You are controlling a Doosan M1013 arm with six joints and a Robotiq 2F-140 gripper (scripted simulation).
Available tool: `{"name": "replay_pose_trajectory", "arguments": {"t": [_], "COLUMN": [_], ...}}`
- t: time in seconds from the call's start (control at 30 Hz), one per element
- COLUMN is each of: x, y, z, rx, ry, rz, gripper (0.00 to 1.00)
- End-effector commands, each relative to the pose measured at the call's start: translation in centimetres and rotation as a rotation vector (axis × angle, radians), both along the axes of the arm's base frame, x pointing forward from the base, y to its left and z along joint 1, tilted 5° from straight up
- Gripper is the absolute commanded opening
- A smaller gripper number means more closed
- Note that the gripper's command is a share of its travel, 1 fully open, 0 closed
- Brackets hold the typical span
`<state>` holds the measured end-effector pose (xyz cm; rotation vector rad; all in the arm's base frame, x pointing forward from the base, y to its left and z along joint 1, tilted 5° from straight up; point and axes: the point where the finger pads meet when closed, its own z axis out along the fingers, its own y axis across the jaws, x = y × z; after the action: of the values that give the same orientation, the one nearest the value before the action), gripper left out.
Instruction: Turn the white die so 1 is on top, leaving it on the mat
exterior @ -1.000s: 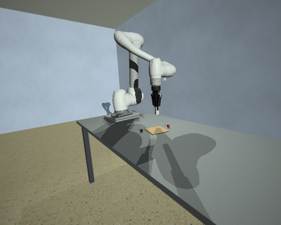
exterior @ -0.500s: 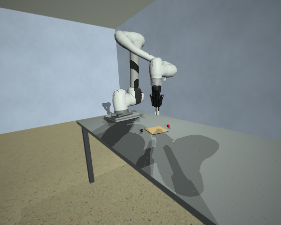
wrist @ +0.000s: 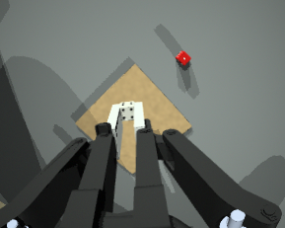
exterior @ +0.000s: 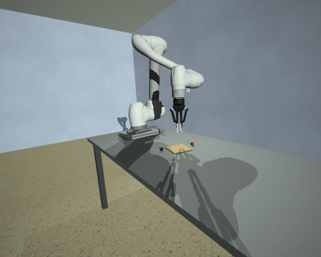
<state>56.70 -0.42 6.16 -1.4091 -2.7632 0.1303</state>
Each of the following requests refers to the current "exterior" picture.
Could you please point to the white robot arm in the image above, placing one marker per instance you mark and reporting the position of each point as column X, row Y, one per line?
column 154, row 47

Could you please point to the tan square mat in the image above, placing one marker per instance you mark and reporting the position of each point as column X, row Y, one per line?
column 178, row 148

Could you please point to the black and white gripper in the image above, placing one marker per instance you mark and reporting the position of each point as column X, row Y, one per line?
column 179, row 106

